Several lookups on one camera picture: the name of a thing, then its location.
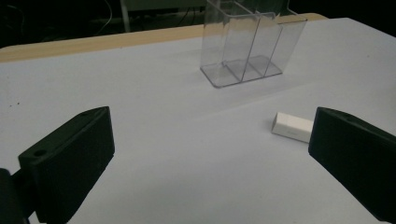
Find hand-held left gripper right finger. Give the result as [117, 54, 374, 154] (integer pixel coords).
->
[307, 106, 396, 224]

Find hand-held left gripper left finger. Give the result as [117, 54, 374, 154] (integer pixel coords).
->
[18, 105, 116, 224]

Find small white box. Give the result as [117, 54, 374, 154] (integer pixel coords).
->
[270, 111, 315, 144]

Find white table mat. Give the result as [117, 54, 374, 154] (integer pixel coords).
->
[0, 17, 396, 224]

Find white frame desk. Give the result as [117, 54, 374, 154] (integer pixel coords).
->
[120, 0, 208, 34]

